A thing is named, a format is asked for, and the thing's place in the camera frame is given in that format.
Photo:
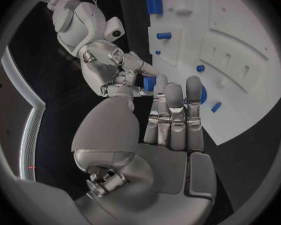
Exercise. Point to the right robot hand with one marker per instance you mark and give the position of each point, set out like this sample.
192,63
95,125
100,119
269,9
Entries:
100,65

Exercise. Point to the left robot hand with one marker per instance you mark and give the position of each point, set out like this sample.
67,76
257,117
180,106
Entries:
131,153

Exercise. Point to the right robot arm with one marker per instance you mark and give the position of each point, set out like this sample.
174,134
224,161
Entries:
77,22

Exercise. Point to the white task board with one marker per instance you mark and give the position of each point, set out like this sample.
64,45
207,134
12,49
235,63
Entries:
236,78

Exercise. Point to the small blue peg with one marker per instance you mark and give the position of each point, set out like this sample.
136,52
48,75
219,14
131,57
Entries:
157,52

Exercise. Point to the blue short cylinder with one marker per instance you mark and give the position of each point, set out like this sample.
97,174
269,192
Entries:
163,35

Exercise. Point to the large blue block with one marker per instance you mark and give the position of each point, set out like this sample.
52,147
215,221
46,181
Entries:
154,3

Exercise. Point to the blue gear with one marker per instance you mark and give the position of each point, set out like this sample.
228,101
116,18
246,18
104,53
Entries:
203,95

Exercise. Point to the small blue block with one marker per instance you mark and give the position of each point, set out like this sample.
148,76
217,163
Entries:
216,107

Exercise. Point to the blue round plug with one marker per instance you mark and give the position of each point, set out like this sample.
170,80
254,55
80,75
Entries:
200,68

